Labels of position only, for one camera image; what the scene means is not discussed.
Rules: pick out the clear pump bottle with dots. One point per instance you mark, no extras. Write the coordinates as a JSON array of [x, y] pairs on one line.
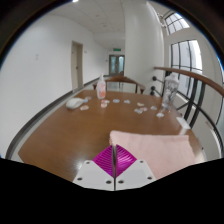
[[101, 89]]

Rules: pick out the small white box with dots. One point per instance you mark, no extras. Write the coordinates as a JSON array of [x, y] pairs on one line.
[[183, 123]]

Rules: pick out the beige side door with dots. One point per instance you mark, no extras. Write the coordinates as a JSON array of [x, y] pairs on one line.
[[76, 65]]

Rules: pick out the tall black-framed window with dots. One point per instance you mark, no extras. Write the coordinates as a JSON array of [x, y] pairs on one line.
[[188, 63]]

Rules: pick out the clear plastic shaker bottle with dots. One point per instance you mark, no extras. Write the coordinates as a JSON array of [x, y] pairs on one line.
[[170, 91]]

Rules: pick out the wooden chair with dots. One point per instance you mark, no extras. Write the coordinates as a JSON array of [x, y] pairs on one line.
[[123, 80]]

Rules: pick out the small white packet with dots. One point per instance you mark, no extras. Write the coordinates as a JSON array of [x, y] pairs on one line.
[[153, 108], [160, 115]]

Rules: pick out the wooden handrail with black balusters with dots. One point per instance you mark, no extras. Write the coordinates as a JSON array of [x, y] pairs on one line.
[[200, 78]]

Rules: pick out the green exit sign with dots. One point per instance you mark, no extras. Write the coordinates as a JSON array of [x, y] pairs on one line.
[[116, 49]]

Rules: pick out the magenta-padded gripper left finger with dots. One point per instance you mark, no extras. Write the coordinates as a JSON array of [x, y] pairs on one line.
[[96, 175]]

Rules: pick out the small blue packet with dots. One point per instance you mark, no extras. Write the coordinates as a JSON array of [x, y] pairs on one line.
[[87, 98], [116, 100], [127, 101], [138, 111]]

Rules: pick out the arched window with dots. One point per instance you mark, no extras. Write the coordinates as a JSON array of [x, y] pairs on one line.
[[176, 22]]

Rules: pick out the pink towel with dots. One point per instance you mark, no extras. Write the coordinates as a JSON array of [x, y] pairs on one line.
[[160, 150]]

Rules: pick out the glass double door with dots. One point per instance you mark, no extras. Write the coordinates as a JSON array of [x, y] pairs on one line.
[[116, 65]]

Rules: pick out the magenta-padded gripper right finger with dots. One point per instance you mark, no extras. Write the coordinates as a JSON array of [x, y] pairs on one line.
[[135, 175]]

